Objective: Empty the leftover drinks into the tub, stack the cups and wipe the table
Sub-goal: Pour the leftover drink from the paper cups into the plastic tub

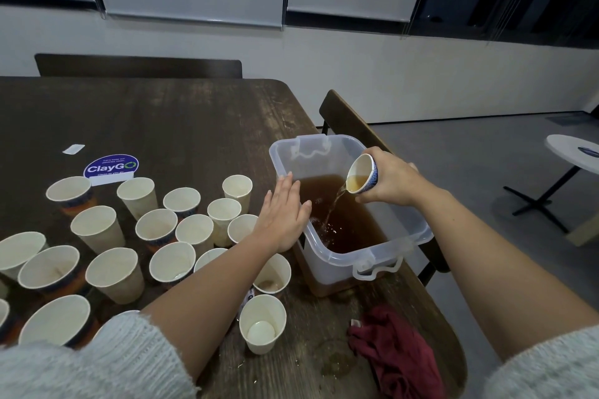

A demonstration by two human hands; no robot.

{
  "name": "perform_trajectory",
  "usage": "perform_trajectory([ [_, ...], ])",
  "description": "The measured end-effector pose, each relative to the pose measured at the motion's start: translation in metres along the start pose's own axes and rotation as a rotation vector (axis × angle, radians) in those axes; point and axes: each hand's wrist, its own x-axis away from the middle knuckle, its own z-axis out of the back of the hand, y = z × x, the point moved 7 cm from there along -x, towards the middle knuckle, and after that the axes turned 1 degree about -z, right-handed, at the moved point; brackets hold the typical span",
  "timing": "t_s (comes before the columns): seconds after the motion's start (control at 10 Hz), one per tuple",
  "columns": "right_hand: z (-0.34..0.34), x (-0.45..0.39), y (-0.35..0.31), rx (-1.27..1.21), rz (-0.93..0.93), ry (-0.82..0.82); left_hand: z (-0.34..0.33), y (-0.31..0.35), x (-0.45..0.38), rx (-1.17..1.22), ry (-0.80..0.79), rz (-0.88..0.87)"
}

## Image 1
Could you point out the person's left hand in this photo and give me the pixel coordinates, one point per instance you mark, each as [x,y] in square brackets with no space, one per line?
[281,218]

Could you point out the person's right hand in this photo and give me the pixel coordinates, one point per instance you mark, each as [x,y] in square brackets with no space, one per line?
[398,179]

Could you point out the orange blue patterned paper cup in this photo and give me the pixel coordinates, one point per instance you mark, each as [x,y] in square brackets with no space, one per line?
[360,172]

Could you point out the white paper cup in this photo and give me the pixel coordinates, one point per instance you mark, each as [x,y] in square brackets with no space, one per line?
[238,188]
[225,214]

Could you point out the clear plastic storage bin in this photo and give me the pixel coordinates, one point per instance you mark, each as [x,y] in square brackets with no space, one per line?
[323,268]

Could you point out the group of paper cups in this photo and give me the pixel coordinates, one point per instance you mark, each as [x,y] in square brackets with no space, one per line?
[112,277]

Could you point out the person's left forearm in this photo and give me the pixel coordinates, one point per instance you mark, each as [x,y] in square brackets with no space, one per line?
[196,315]

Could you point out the person's right forearm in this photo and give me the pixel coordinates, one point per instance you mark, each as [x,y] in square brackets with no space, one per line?
[510,272]

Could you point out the dark wooden chair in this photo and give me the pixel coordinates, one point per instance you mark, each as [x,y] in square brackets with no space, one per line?
[136,66]
[351,121]

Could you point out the dark wooden table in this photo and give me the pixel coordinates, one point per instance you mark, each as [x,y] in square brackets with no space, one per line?
[187,113]

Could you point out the dark red cloth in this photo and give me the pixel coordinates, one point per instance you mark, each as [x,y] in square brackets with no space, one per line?
[398,352]

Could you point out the round blue sticker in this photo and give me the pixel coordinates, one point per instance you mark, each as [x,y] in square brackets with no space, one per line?
[110,167]

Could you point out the round white side table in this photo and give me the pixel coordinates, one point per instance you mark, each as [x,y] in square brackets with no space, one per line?
[576,151]

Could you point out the small white paper label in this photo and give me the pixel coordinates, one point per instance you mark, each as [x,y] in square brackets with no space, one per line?
[73,148]

